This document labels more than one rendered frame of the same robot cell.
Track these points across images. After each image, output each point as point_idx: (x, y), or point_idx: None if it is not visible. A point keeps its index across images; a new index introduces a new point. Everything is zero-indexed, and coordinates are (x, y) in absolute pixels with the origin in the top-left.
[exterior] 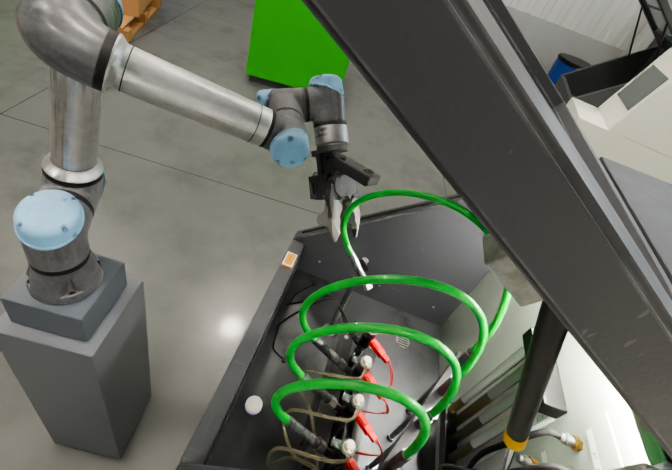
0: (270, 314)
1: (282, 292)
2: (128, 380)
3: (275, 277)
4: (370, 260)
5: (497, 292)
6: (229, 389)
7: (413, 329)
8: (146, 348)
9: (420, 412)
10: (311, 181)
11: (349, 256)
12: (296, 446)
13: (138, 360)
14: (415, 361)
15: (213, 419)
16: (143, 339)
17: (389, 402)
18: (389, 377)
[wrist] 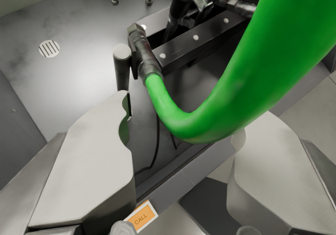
0: (215, 145)
1: (182, 167)
2: (223, 206)
3: (178, 196)
4: (3, 135)
5: None
6: (286, 96)
7: (18, 49)
8: (205, 226)
9: None
10: None
11: (162, 77)
12: (218, 51)
13: (215, 218)
14: (59, 24)
15: (305, 83)
16: (216, 231)
17: (124, 20)
18: (103, 34)
